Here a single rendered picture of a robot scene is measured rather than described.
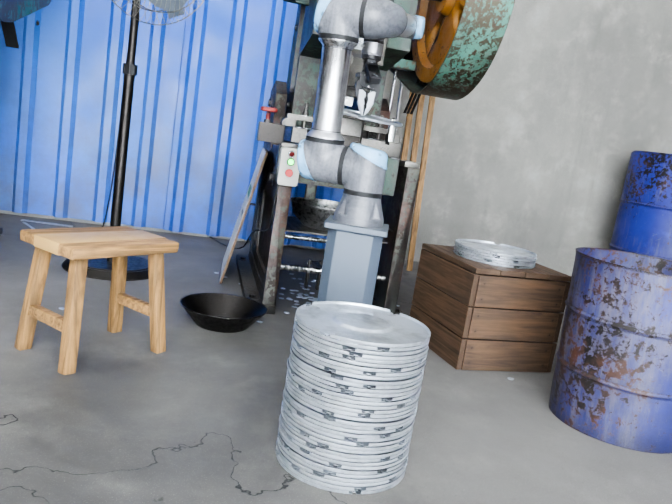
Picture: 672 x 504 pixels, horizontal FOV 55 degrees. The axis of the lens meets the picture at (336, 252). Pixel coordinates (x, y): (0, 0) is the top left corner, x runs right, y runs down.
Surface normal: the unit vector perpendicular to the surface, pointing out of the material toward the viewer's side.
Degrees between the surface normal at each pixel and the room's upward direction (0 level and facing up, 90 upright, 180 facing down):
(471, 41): 124
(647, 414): 92
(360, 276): 90
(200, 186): 90
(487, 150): 90
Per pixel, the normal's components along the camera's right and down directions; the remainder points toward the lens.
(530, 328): 0.31, 0.22
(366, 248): -0.10, 0.16
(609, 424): -0.51, 0.11
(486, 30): 0.11, 0.60
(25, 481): 0.15, -0.97
